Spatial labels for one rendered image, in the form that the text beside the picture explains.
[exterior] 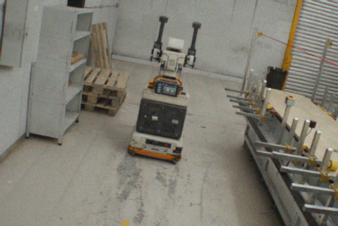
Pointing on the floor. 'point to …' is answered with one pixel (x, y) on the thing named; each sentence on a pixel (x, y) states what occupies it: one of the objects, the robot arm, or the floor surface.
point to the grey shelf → (58, 71)
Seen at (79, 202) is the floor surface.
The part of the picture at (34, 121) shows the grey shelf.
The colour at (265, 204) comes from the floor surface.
